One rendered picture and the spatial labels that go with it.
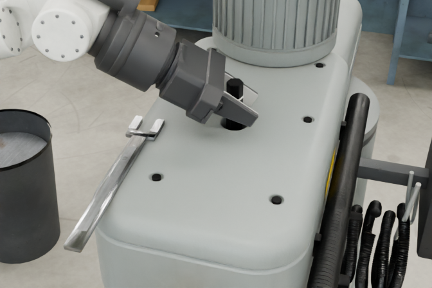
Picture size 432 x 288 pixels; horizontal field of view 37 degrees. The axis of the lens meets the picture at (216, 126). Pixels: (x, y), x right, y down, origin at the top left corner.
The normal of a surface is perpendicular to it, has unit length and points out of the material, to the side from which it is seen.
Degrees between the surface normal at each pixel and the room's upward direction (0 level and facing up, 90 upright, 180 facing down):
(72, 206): 0
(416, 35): 0
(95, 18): 87
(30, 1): 78
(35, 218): 94
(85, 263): 0
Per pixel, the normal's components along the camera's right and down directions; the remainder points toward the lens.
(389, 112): 0.00, -0.82
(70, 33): -0.01, 0.53
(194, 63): 0.51, -0.69
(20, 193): 0.48, 0.55
